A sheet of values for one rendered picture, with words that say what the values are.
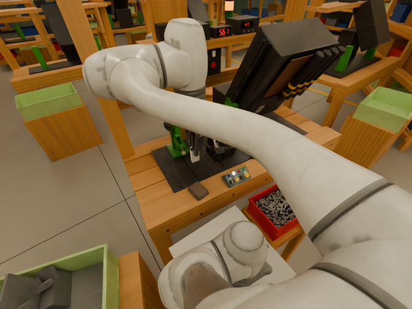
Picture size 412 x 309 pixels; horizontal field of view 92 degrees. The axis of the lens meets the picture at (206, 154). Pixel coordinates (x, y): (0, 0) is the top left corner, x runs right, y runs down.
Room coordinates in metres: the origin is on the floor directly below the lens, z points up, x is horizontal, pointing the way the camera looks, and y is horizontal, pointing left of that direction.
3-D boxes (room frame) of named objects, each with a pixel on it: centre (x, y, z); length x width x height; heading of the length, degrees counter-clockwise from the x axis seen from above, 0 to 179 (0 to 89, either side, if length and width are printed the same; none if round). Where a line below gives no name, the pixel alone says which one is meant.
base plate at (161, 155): (1.13, -0.20, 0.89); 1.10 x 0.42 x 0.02; 118
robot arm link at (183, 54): (0.54, 0.05, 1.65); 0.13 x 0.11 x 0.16; 114
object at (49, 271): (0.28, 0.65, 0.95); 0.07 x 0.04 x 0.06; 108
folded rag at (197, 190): (0.68, 0.05, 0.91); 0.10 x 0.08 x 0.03; 39
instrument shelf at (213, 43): (1.36, -0.08, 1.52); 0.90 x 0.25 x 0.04; 118
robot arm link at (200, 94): (0.54, 0.04, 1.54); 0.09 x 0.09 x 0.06
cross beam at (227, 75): (1.45, -0.03, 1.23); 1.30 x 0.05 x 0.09; 118
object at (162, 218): (0.88, -0.33, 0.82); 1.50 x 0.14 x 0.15; 118
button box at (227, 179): (0.78, -0.17, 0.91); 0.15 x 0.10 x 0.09; 118
